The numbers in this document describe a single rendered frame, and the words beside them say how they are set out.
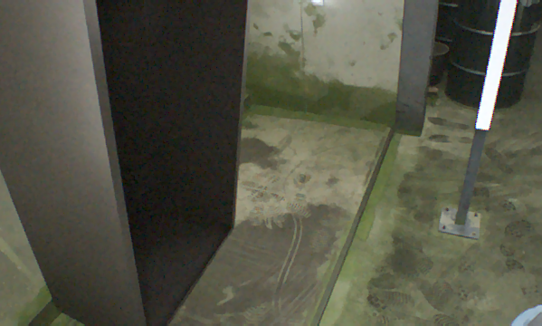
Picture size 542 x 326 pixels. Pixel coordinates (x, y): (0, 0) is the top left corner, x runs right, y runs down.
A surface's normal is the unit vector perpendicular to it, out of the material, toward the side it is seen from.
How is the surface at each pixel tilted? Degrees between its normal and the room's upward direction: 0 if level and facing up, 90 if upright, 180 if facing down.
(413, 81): 90
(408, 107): 90
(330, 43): 90
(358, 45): 90
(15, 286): 57
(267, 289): 0
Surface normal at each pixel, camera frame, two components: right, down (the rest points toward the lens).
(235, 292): -0.09, -0.81
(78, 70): -0.40, 0.56
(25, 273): 0.71, -0.29
